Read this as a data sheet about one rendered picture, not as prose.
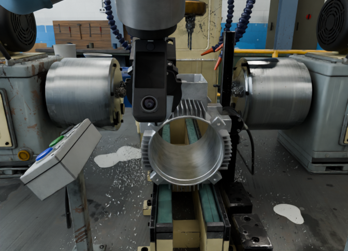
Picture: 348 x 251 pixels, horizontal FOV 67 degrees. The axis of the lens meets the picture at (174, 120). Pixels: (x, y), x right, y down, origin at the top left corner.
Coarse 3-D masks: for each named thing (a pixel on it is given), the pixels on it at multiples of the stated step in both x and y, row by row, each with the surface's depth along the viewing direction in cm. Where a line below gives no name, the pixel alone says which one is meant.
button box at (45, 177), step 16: (80, 128) 49; (64, 144) 42; (80, 144) 46; (96, 144) 51; (48, 160) 38; (64, 160) 39; (80, 160) 43; (32, 176) 39; (48, 176) 39; (64, 176) 39; (48, 192) 40
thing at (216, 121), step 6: (210, 102) 69; (216, 114) 54; (210, 120) 53; (216, 120) 52; (222, 120) 53; (150, 126) 52; (156, 126) 52; (216, 126) 52; (222, 126) 52; (150, 174) 58; (156, 174) 56; (216, 174) 56; (156, 180) 56; (162, 180) 56; (210, 180) 56; (216, 180) 56
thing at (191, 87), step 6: (186, 78) 69; (192, 78) 69; (198, 78) 67; (204, 78) 62; (186, 84) 58; (192, 84) 58; (198, 84) 58; (204, 84) 58; (186, 90) 58; (192, 90) 58; (198, 90) 58; (204, 90) 58; (186, 96) 58; (192, 96) 59; (198, 96) 59; (204, 96) 59; (186, 102) 59; (198, 102) 59; (204, 102) 59
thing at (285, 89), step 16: (240, 64) 90; (256, 64) 83; (272, 64) 83; (288, 64) 83; (240, 80) 89; (256, 80) 80; (272, 80) 80; (288, 80) 80; (304, 80) 82; (240, 96) 86; (256, 96) 80; (272, 96) 80; (288, 96) 80; (304, 96) 81; (240, 112) 88; (256, 112) 82; (272, 112) 82; (288, 112) 82; (304, 112) 83; (256, 128) 88; (272, 128) 88; (288, 128) 89
